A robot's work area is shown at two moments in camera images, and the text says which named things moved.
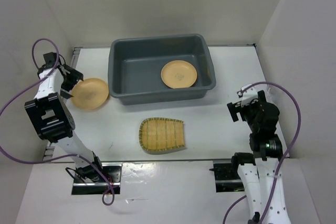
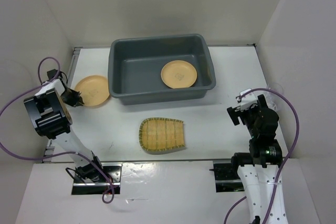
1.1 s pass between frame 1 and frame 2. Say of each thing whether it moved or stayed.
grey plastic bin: stayed
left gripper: moved
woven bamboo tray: stayed
